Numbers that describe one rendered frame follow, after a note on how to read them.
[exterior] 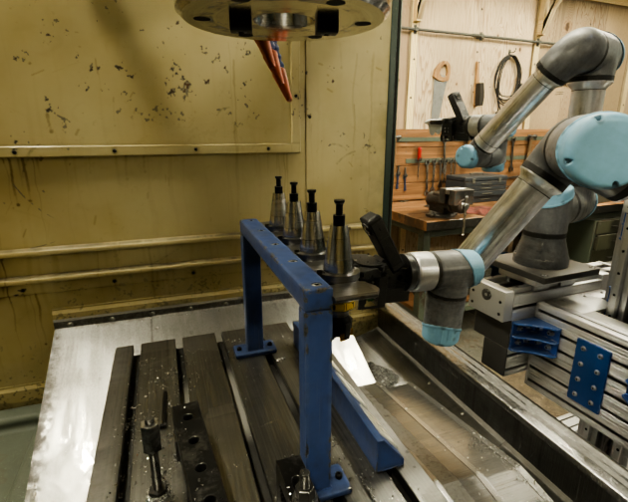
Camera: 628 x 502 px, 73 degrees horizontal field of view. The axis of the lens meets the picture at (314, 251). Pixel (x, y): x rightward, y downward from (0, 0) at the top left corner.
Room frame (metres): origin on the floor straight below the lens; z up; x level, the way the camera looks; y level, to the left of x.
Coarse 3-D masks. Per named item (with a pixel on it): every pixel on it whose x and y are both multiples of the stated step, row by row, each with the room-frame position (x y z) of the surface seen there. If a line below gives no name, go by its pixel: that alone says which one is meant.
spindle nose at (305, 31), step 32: (192, 0) 0.30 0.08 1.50; (224, 0) 0.30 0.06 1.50; (256, 0) 0.30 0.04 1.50; (288, 0) 0.30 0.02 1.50; (320, 0) 0.30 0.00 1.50; (352, 0) 0.30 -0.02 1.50; (384, 0) 0.31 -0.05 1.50; (224, 32) 0.39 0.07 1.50; (256, 32) 0.39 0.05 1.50; (288, 32) 0.39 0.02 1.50; (352, 32) 0.39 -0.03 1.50
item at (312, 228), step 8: (304, 216) 0.68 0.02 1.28; (312, 216) 0.68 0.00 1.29; (320, 216) 0.69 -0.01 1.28; (304, 224) 0.68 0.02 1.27; (312, 224) 0.67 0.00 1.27; (320, 224) 0.68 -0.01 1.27; (304, 232) 0.68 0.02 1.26; (312, 232) 0.67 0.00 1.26; (320, 232) 0.68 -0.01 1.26; (304, 240) 0.67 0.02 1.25; (312, 240) 0.67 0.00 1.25; (320, 240) 0.67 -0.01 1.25; (304, 248) 0.67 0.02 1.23; (312, 248) 0.67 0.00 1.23; (320, 248) 0.67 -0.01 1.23
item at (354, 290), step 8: (336, 288) 0.53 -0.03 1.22; (344, 288) 0.53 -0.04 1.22; (352, 288) 0.53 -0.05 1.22; (360, 288) 0.53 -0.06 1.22; (368, 288) 0.53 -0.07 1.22; (376, 288) 0.54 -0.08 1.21; (336, 296) 0.51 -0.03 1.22; (344, 296) 0.51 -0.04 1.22; (352, 296) 0.51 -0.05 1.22; (360, 296) 0.51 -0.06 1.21; (368, 296) 0.51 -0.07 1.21; (376, 296) 0.52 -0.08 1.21
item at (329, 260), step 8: (336, 232) 0.57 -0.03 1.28; (344, 232) 0.57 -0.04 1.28; (328, 240) 0.58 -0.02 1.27; (336, 240) 0.57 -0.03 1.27; (344, 240) 0.57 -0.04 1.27; (328, 248) 0.58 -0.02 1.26; (336, 248) 0.57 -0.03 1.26; (344, 248) 0.57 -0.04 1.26; (328, 256) 0.57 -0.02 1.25; (336, 256) 0.57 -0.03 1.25; (344, 256) 0.57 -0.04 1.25; (328, 264) 0.57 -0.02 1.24; (336, 264) 0.57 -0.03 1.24; (344, 264) 0.57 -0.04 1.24; (352, 264) 0.58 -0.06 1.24; (328, 272) 0.57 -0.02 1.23; (336, 272) 0.56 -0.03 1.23; (344, 272) 0.56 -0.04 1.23
